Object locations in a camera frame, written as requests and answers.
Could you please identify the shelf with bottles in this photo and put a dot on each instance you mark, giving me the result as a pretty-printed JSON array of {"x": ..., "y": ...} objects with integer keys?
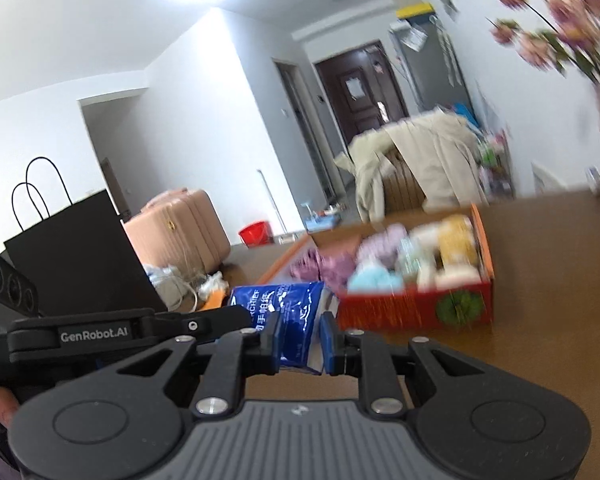
[{"x": 495, "y": 165}]

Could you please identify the pink suitcase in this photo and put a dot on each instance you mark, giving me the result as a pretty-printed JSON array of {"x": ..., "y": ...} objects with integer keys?
[{"x": 180, "y": 230}]

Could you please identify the wooden chair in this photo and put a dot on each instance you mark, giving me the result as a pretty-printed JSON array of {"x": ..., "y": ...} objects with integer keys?
[{"x": 405, "y": 185}]

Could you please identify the grey refrigerator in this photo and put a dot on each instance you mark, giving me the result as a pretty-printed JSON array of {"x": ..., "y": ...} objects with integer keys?
[{"x": 440, "y": 70}]

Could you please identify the purple fluffy headband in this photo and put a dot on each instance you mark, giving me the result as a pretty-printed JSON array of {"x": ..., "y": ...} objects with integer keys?
[{"x": 382, "y": 242}]

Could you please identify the small white box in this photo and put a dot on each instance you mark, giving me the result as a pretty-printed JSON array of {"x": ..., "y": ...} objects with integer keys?
[{"x": 598, "y": 179}]

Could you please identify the folded umbrella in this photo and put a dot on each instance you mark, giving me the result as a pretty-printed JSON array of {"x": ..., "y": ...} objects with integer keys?
[{"x": 447, "y": 50}]

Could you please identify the white and yellow sheep plush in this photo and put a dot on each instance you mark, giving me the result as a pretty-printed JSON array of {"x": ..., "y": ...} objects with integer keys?
[{"x": 455, "y": 245}]

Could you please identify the yellow box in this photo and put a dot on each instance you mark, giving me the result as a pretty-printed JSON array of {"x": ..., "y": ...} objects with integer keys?
[{"x": 414, "y": 10}]

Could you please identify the dark brown entrance door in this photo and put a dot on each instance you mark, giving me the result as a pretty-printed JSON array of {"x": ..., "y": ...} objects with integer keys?
[{"x": 360, "y": 110}]

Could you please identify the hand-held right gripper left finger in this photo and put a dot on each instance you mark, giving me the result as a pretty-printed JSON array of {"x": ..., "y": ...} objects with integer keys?
[{"x": 275, "y": 340}]

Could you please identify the grey interior door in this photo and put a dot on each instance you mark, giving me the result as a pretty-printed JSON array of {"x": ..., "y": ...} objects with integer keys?
[{"x": 300, "y": 125}]

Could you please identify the paper sheet on door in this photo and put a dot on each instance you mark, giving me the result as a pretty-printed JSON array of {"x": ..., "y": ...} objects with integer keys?
[{"x": 356, "y": 88}]

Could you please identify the red bucket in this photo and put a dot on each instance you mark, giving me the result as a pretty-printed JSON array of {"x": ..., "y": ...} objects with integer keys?
[{"x": 255, "y": 234}]

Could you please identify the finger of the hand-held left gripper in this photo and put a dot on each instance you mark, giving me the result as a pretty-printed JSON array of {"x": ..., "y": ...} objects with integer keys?
[{"x": 215, "y": 320}]

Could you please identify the person's left hand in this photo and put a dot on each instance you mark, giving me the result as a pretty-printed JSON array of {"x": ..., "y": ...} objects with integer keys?
[{"x": 2, "y": 405}]

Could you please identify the red cardboard box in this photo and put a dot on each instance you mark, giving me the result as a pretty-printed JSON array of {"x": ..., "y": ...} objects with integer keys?
[{"x": 390, "y": 310}]

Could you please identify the beige coat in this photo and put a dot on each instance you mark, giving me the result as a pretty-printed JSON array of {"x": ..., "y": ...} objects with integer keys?
[{"x": 445, "y": 160}]

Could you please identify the paper note on refrigerator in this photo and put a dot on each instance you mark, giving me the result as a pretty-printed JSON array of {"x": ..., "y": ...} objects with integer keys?
[{"x": 412, "y": 37}]

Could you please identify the black paper bag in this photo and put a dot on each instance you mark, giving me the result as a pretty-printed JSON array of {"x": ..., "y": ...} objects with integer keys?
[{"x": 80, "y": 260}]

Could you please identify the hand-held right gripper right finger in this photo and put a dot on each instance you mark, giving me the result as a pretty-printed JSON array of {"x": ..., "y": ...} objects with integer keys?
[{"x": 327, "y": 345}]

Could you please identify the mop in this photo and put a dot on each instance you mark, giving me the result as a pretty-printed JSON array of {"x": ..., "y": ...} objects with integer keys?
[{"x": 275, "y": 205}]

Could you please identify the blue low stool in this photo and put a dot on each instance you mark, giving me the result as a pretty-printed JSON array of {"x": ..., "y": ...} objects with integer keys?
[{"x": 322, "y": 220}]

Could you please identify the light blue bath puff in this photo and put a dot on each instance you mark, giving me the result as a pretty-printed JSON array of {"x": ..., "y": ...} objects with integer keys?
[{"x": 415, "y": 260}]

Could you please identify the blue tissue packet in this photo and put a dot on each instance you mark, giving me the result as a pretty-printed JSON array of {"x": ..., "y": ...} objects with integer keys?
[{"x": 295, "y": 310}]

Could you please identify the blue heart plush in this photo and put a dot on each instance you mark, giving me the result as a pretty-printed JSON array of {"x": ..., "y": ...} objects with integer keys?
[{"x": 375, "y": 280}]

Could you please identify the pink plush bow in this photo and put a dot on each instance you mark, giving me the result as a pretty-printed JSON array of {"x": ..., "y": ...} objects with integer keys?
[{"x": 305, "y": 265}]

